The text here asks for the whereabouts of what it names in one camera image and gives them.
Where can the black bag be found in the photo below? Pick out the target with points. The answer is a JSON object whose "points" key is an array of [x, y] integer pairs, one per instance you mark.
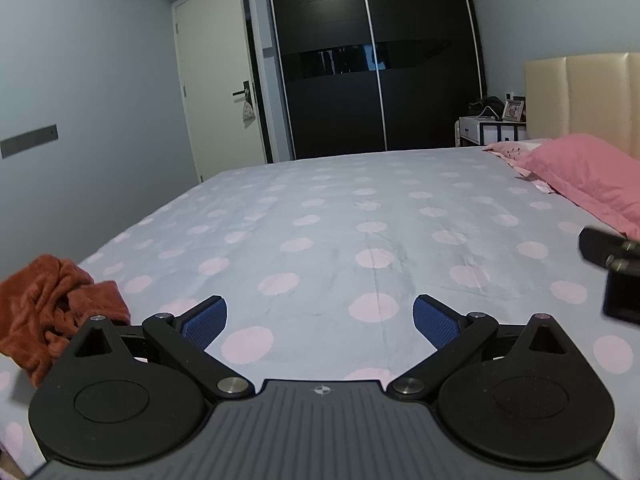
{"points": [[485, 107]]}

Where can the polka dot bed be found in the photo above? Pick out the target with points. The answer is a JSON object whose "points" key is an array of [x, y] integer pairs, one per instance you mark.
{"points": [[350, 220]]}

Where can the small hanging pouch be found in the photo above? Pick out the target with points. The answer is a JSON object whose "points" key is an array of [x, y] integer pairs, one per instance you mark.
{"points": [[248, 111]]}

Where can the black sliding wardrobe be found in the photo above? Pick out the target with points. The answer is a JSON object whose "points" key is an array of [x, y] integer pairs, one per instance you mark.
{"points": [[330, 110]]}

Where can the pink patterned pillow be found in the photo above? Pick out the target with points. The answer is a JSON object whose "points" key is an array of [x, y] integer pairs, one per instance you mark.
{"points": [[510, 150]]}

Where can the rust brown fleece garment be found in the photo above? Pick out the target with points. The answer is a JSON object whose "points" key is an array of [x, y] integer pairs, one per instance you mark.
{"points": [[30, 310]]}

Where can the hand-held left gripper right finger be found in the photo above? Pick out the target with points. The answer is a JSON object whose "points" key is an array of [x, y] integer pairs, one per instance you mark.
{"points": [[435, 322]]}

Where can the beige padded headboard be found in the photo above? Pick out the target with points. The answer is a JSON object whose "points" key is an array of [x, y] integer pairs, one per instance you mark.
{"points": [[580, 95]]}

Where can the plain pink pillow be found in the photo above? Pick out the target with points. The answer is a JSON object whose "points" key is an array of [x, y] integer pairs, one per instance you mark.
{"points": [[585, 170]]}

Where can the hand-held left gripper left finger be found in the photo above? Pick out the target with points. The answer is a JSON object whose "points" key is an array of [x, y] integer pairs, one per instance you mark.
{"points": [[207, 320]]}

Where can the grey wall plate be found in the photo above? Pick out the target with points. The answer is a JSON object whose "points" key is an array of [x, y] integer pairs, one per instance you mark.
{"points": [[27, 141]]}

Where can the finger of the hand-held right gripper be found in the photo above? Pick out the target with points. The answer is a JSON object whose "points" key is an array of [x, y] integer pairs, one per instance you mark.
{"points": [[597, 247], [622, 295]]}

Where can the white nightstand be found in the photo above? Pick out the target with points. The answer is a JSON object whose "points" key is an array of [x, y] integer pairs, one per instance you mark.
{"points": [[475, 131]]}

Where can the photo frame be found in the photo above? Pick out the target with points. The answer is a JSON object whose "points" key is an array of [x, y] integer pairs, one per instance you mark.
{"points": [[513, 110]]}

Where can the white door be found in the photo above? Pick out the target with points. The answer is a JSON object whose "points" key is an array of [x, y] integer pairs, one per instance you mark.
{"points": [[215, 85]]}

